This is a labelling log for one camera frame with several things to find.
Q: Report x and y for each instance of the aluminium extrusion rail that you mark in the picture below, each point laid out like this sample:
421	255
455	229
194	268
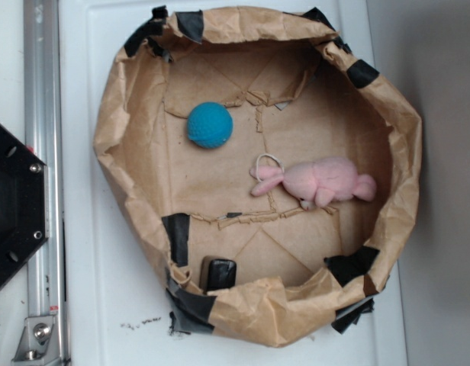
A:
46	278

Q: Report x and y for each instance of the blue dimpled ball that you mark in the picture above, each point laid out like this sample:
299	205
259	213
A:
209	125

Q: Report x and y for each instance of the pink plush bunny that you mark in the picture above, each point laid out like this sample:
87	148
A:
316	184

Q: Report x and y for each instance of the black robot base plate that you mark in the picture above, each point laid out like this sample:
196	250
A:
23	225

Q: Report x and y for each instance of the black box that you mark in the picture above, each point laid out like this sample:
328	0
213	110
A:
217	273

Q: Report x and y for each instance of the metal corner bracket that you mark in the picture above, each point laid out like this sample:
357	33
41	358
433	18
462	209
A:
39	342

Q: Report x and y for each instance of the brown paper bag bin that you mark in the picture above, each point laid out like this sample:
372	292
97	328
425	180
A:
295	91

